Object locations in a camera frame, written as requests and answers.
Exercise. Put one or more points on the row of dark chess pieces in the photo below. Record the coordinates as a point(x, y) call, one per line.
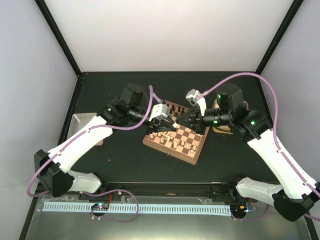
point(176, 110)

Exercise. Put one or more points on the wooden chess board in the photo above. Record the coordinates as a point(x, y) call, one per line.
point(189, 159)

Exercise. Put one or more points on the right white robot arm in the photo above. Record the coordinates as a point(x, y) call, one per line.
point(296, 192)

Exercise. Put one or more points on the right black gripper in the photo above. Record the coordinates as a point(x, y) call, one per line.
point(196, 120)

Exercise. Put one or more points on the light blue slotted cable duct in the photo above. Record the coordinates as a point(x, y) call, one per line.
point(132, 208)

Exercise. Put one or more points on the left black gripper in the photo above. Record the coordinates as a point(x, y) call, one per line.
point(155, 126)

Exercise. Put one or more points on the silver metal tin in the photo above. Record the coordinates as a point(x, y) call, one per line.
point(224, 129)

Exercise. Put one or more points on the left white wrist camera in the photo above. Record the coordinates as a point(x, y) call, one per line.
point(159, 112)

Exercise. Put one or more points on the pink plastic tray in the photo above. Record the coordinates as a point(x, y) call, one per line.
point(78, 121)

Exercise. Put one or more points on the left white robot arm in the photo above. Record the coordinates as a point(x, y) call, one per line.
point(127, 112)

